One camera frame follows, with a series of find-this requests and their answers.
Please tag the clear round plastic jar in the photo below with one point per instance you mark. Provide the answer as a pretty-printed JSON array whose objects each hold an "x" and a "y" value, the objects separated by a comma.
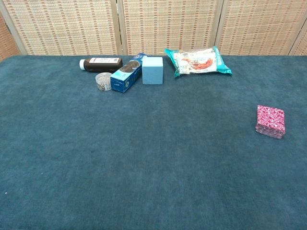
[{"x": 103, "y": 81}]

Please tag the blue cookie box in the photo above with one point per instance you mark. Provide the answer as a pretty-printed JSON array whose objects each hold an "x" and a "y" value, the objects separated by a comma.
[{"x": 126, "y": 76}]

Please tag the woven folding screen panel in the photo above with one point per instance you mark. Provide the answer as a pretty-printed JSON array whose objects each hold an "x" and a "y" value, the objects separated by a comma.
[
  {"x": 62, "y": 26},
  {"x": 6, "y": 40},
  {"x": 261, "y": 26},
  {"x": 301, "y": 46},
  {"x": 170, "y": 24}
]

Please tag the blue tablecloth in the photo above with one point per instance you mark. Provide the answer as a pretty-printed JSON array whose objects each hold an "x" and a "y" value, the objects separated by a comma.
[{"x": 144, "y": 155}]

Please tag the pink patterned napkin pack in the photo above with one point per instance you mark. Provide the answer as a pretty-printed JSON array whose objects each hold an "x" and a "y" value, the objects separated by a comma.
[{"x": 271, "y": 121}]

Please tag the light blue foam cube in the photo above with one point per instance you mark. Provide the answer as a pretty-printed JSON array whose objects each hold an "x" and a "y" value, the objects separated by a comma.
[{"x": 152, "y": 72}]

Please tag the teal snack bag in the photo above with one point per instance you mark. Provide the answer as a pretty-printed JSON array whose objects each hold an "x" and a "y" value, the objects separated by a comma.
[{"x": 196, "y": 62}]

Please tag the brown bottle with white cap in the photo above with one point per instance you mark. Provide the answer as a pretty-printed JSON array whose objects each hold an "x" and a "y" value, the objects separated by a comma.
[{"x": 103, "y": 64}]

